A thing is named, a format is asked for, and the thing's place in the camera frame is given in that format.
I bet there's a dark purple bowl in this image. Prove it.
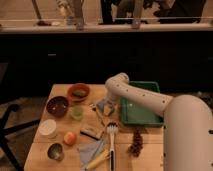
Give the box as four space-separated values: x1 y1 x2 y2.
46 96 69 118

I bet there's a blue sponge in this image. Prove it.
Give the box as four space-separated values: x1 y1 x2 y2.
96 99 111 115

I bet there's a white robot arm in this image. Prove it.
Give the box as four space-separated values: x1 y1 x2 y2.
105 73 213 171

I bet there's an orange bowl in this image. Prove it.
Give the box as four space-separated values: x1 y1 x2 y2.
67 83 90 102

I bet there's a green item in orange bowl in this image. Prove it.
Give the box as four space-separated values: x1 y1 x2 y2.
72 90 87 97

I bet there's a white dish brush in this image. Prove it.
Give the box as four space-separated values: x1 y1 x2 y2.
107 122 118 171

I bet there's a green plastic tray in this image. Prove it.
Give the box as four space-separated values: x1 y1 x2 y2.
120 81 164 127

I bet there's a dark rectangular block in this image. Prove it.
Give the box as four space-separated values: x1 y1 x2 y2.
80 128 103 140

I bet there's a small green cup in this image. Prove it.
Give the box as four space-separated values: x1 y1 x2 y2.
71 106 83 121

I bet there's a blue folded cloth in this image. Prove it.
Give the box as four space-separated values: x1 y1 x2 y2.
78 140 107 171

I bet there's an orange fruit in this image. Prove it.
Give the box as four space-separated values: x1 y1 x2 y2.
63 132 77 146

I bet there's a bunch of dark grapes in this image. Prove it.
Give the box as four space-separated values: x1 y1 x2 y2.
128 129 143 157

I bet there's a small metal cup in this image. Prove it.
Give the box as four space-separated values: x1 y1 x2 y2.
47 143 64 161

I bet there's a black office chair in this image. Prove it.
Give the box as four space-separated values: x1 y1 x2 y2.
0 61 41 171

